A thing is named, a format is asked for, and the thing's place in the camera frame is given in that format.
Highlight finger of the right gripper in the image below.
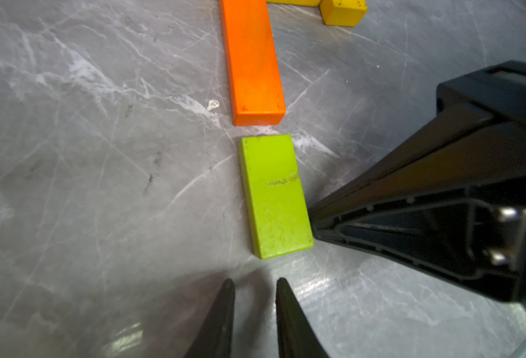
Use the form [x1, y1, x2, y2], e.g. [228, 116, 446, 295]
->
[311, 196, 526, 302]

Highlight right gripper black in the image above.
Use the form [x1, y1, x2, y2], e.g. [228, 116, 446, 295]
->
[309, 61, 526, 309]

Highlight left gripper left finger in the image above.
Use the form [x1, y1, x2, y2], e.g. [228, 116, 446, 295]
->
[185, 278, 236, 358]

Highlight orange block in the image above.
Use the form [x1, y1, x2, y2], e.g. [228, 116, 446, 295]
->
[219, 0, 286, 127]

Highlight green block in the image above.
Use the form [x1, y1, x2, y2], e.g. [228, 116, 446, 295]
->
[239, 134, 314, 260]

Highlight yellow block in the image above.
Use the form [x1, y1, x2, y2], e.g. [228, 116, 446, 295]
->
[266, 0, 321, 7]
[319, 0, 367, 27]

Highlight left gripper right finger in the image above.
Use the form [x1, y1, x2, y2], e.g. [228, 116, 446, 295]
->
[276, 277, 329, 358]

